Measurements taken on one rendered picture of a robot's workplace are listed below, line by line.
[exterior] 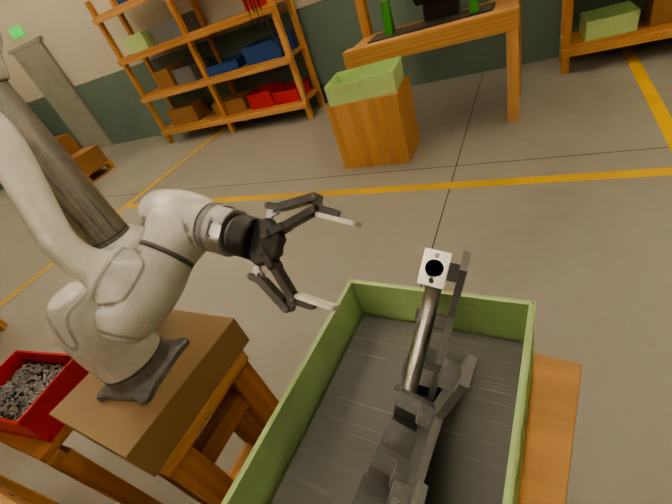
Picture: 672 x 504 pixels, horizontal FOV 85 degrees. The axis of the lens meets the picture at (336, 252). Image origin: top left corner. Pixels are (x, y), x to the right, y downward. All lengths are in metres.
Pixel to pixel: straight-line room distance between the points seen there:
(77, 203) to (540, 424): 1.08
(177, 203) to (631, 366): 1.77
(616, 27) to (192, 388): 4.61
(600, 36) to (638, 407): 3.68
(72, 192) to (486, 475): 1.01
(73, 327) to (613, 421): 1.73
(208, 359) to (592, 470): 1.34
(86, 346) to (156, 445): 0.26
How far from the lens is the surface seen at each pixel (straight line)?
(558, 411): 0.89
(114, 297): 0.69
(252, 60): 5.74
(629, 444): 1.78
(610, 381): 1.89
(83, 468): 1.48
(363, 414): 0.84
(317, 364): 0.84
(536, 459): 0.84
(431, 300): 0.69
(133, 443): 0.95
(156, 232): 0.71
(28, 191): 0.77
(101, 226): 1.04
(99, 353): 0.96
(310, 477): 0.82
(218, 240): 0.65
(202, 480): 1.12
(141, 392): 1.01
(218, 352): 1.01
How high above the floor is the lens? 1.57
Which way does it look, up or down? 36 degrees down
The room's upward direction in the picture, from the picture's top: 22 degrees counter-clockwise
